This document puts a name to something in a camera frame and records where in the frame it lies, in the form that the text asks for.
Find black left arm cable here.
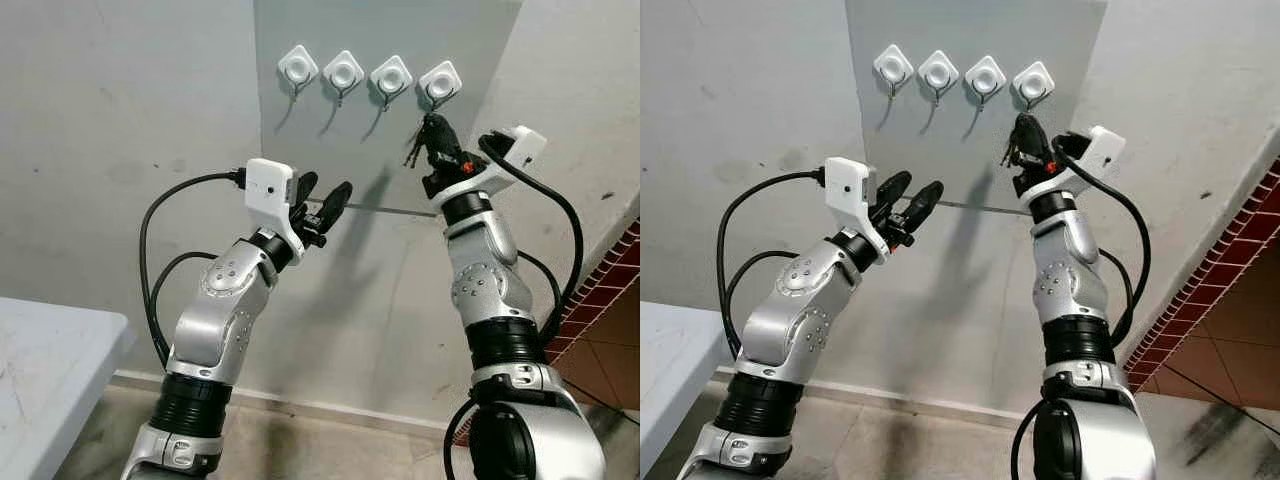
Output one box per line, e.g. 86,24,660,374
716,170,826,361
138,170,246,366

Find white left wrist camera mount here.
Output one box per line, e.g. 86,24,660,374
243,158,306,251
823,157,881,256

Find white folding table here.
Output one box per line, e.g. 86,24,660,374
0,297,136,480
640,300,736,476

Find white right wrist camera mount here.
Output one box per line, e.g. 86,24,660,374
440,125,548,206
1030,125,1126,201

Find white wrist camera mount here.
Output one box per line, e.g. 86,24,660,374
1030,125,1126,201
823,157,881,256
440,125,548,206
243,158,306,251

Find white square wall hook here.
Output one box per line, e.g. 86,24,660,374
917,49,960,105
369,54,414,111
1012,61,1056,111
418,60,463,113
277,45,320,99
322,50,365,106
964,54,1008,109
873,44,915,99

